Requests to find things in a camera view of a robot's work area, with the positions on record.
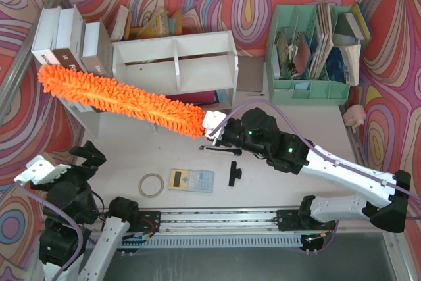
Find aluminium mounting rail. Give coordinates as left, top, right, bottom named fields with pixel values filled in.
left=39, top=208, right=401, bottom=236

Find white side shelf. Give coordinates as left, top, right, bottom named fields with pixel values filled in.
left=56, top=95, right=112, bottom=139

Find orange microfiber duster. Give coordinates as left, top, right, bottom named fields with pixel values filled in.
left=37, top=65, right=205, bottom=138

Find clear tape roll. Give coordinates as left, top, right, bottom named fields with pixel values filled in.
left=138, top=173, right=164, bottom=199

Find stack of coloured paper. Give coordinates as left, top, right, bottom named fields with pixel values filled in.
left=166, top=90, right=226, bottom=107

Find white wooden bookshelf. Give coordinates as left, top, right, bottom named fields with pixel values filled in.
left=112, top=31, right=238, bottom=111

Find brown book Fredonia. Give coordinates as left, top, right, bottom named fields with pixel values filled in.
left=53, top=5, right=87, bottom=72

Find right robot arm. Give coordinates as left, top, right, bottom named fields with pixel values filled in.
left=203, top=108, right=411, bottom=233

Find black clip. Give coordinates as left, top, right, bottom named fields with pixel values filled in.
left=228, top=161, right=242, bottom=187

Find grey book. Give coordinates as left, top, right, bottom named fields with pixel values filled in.
left=81, top=21, right=113, bottom=78

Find pink pig figurine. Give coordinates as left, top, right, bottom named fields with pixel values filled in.
left=343, top=104, right=366, bottom=133

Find beige blue calculator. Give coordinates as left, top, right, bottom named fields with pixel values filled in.
left=168, top=169, right=214, bottom=193

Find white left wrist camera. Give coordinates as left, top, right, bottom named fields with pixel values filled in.
left=14, top=155, right=70, bottom=185

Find books behind shelf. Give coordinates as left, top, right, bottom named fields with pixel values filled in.
left=107, top=5, right=182, bottom=42

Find mint green desk organizer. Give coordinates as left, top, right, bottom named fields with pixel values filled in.
left=265, top=4, right=350, bottom=106

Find white book Mademoiselle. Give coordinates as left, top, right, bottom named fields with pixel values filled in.
left=31, top=6, right=61, bottom=65

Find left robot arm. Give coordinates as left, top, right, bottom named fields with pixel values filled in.
left=29, top=141, right=139, bottom=280

